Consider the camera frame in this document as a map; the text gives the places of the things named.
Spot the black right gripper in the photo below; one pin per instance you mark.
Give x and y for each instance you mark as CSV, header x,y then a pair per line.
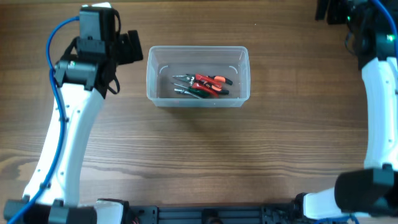
x,y
333,13

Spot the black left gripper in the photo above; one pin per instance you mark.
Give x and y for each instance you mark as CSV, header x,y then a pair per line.
x,y
125,48

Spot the clear plastic container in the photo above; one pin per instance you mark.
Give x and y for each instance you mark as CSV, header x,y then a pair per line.
x,y
222,71

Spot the silver combination wrench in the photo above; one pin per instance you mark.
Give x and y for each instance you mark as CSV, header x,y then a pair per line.
x,y
185,92

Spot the green handled screwdriver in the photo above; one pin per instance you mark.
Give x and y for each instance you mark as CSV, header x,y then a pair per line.
x,y
200,93

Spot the orange black needle-nose pliers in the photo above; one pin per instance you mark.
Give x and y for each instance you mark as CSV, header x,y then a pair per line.
x,y
222,82

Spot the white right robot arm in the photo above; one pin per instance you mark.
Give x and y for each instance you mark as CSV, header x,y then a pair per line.
x,y
371,191

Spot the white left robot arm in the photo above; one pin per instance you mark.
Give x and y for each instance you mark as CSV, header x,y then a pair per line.
x,y
80,81

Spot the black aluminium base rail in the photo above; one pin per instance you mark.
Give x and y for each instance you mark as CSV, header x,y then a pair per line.
x,y
260,214

